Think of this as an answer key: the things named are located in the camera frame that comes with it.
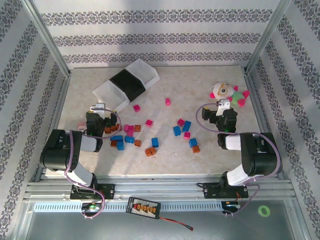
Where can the orange lego brick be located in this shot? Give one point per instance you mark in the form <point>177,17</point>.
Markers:
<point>148,152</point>
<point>137,143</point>
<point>108,130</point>
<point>153,150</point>
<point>114,128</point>
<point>137,128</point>
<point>196,149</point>
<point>113,143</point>
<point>119,127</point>

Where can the blue lego brick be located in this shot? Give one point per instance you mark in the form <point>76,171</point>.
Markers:
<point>129,139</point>
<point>116,138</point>
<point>120,145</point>
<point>186,126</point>
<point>176,131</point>
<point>155,142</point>
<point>193,142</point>

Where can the white plastic bin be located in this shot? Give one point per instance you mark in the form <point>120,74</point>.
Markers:
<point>107,95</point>
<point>145,71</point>

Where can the black plastic bin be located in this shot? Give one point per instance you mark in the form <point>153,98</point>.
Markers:
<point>127,85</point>

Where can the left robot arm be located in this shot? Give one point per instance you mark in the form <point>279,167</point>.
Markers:
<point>57,155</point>

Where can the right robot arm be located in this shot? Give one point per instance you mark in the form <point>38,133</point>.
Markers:
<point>260,155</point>

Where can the plush toy with glasses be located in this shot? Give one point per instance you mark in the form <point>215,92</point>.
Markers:
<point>222,91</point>

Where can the small controller circuit board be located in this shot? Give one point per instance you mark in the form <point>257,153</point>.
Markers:
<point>231,205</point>
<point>90,207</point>

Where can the black power distribution board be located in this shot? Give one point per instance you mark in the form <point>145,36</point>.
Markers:
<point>143,207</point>

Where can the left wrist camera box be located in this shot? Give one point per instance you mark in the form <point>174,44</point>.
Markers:
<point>98,107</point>

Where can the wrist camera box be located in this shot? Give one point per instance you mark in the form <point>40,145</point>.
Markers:
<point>98,107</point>
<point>223,105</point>

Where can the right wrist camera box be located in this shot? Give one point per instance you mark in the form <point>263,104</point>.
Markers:
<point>223,105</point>

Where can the aluminium side rail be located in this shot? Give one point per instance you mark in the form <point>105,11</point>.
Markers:
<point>58,110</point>
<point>260,110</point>

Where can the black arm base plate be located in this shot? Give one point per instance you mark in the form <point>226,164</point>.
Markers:
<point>210,191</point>
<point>108,191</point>

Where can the aluminium front rail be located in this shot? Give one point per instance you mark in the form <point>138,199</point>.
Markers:
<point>160,186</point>

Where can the aluminium frame post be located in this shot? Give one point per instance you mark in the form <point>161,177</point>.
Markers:
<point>269,35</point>
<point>47,35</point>

